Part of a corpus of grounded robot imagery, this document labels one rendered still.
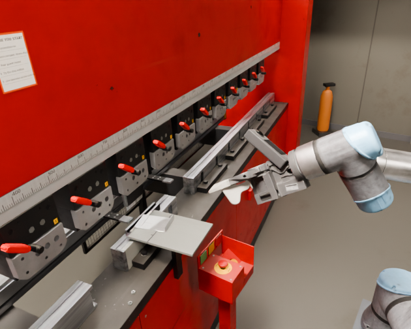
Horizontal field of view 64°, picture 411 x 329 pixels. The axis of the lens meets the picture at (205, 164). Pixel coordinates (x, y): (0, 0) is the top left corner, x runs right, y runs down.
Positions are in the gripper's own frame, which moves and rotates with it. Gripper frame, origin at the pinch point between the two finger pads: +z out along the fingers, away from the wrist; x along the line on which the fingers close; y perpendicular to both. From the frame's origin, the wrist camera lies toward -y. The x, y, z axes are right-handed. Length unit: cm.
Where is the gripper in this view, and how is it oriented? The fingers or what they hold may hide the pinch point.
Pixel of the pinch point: (222, 184)
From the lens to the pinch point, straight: 81.3
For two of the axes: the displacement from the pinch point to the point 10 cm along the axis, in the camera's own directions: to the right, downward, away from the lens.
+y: 3.5, 9.3, -0.9
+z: -7.8, 3.4, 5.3
